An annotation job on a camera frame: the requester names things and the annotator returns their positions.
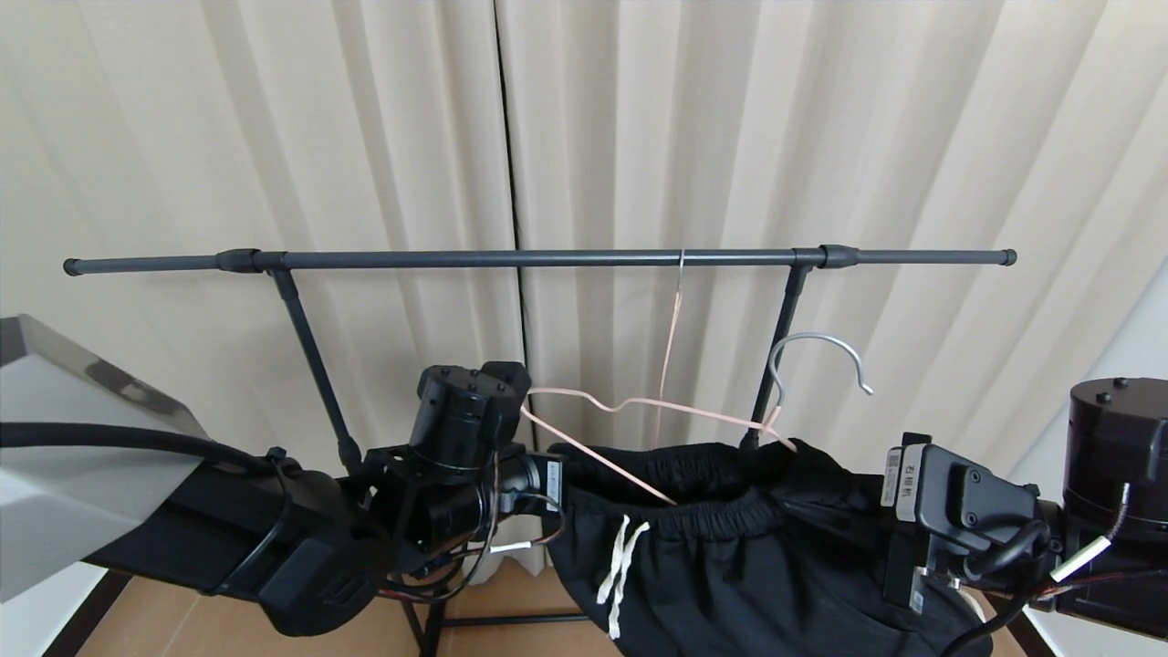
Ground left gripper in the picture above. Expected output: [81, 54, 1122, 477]
[473, 450, 569, 541]

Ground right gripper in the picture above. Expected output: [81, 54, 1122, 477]
[881, 531, 1052, 623]

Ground black shorts with white cords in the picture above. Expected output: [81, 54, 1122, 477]
[547, 438, 996, 657]

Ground pink clothes hanger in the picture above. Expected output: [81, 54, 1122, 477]
[655, 248, 687, 448]
[520, 333, 875, 507]

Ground black clothes rack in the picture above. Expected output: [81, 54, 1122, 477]
[62, 245, 1018, 657]

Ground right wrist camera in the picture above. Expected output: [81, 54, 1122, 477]
[881, 433, 1050, 585]

